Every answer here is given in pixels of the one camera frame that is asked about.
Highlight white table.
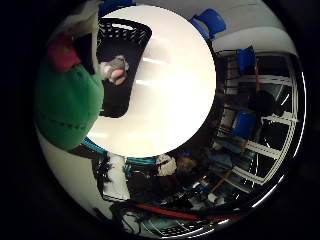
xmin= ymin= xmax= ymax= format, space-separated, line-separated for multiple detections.
xmin=211 ymin=26 xmax=298 ymax=54

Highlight green mushroom plush toy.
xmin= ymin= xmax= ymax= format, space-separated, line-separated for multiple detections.
xmin=34 ymin=61 xmax=105 ymax=151

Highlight white window frame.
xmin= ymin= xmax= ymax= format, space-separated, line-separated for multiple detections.
xmin=216 ymin=49 xmax=306 ymax=188

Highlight teal striped box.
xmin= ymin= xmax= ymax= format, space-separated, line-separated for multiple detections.
xmin=125 ymin=155 xmax=158 ymax=166
xmin=81 ymin=136 xmax=108 ymax=154

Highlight red cable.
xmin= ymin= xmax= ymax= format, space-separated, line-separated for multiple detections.
xmin=134 ymin=203 xmax=244 ymax=222

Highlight black laptop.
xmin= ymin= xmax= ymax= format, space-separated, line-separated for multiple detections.
xmin=146 ymin=218 xmax=214 ymax=238

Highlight blue chairs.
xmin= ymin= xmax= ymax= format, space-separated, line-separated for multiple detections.
xmin=211 ymin=61 xmax=261 ymax=194

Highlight teal jacket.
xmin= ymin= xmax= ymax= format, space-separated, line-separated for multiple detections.
xmin=208 ymin=146 xmax=241 ymax=171

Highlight black plastic basket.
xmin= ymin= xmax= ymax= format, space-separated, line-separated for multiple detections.
xmin=95 ymin=17 xmax=153 ymax=119

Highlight person in dark clothes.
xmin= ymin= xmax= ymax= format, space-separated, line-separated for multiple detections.
xmin=249 ymin=89 xmax=284 ymax=118

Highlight blue chair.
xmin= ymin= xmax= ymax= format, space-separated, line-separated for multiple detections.
xmin=231 ymin=109 xmax=258 ymax=139
xmin=188 ymin=8 xmax=228 ymax=39
xmin=235 ymin=45 xmax=257 ymax=72

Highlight white and brown bag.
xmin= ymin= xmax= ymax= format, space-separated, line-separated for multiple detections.
xmin=155 ymin=153 xmax=178 ymax=177

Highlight grey bunny plush toy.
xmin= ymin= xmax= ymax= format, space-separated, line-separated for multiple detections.
xmin=99 ymin=54 xmax=130 ymax=87

